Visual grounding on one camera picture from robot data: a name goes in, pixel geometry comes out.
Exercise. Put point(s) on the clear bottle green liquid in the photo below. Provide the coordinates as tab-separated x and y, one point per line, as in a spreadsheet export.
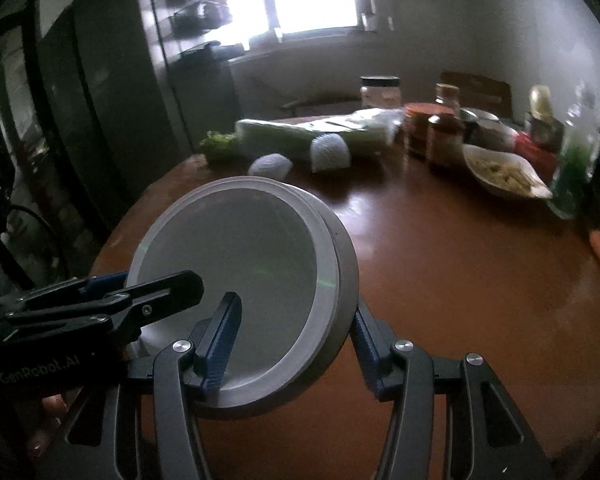
580	146

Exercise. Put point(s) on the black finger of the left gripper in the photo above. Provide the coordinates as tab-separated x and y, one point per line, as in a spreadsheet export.
119	315
73	291

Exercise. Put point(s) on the person's hand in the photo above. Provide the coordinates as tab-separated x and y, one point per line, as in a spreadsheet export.
46	423

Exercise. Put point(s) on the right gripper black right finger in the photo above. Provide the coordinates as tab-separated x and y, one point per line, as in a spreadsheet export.
486	435

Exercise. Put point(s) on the wooden chair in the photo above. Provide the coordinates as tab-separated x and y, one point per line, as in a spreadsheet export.
482	92

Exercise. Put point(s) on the orange sauce jar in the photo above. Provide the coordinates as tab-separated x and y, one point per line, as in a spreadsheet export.
416	125

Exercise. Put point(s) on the round metal pan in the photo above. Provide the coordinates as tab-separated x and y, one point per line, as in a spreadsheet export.
291	261

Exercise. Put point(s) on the green leafy lettuce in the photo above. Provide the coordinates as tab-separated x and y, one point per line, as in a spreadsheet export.
220	147

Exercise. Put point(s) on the fruit in white foam net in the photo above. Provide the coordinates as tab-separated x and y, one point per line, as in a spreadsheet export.
273	166

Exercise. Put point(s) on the yellow-lid metal container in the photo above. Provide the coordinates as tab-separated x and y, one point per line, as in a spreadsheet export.
544	129

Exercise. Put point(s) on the red package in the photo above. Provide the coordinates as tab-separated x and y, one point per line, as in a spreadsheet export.
543	162

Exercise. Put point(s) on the dish with food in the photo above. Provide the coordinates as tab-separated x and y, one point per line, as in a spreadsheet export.
505	174

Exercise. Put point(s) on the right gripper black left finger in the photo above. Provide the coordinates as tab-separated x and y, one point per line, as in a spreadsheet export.
141	426

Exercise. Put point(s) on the wrapped napa cabbage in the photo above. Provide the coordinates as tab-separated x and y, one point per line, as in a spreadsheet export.
366	132

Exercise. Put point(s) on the brown sauce bottle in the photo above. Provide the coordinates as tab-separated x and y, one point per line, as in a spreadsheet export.
445	136

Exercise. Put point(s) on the dark refrigerator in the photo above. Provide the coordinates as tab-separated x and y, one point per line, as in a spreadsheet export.
104	71

